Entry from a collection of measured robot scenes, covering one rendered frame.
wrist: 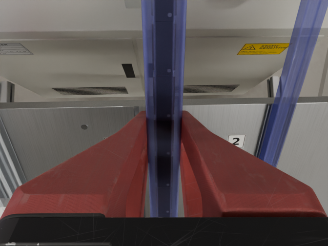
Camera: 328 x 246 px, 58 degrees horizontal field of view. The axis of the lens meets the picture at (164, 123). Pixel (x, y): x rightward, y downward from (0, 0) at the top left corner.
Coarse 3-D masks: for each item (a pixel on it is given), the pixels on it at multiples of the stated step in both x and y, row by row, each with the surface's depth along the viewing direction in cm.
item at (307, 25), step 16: (304, 0) 19; (320, 0) 19; (304, 16) 19; (320, 16) 19; (304, 32) 20; (288, 48) 21; (304, 48) 20; (288, 64) 21; (304, 64) 21; (288, 80) 22; (288, 96) 23; (272, 112) 25; (288, 112) 24; (272, 128) 25; (272, 144) 26; (272, 160) 27
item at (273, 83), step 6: (126, 0) 46; (132, 0) 46; (138, 0) 46; (126, 6) 48; (132, 6) 48; (138, 6) 48; (270, 78) 80; (276, 78) 79; (0, 84) 78; (6, 84) 77; (12, 84) 80; (270, 84) 81; (276, 84) 79; (0, 90) 78; (6, 90) 77; (12, 90) 80; (270, 90) 81; (276, 90) 79; (0, 96) 78; (6, 96) 77; (12, 96) 80; (270, 96) 81
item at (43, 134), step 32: (32, 128) 25; (64, 128) 25; (96, 128) 25; (224, 128) 26; (256, 128) 26; (288, 128) 26; (320, 128) 26; (32, 160) 27; (64, 160) 27; (288, 160) 28; (320, 160) 29; (320, 192) 32
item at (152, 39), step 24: (144, 0) 9; (168, 0) 9; (144, 24) 9; (168, 24) 9; (144, 48) 10; (168, 48) 10; (144, 72) 10; (168, 72) 10; (168, 96) 11; (168, 120) 11; (168, 144) 12; (168, 168) 13; (168, 192) 14; (168, 216) 15
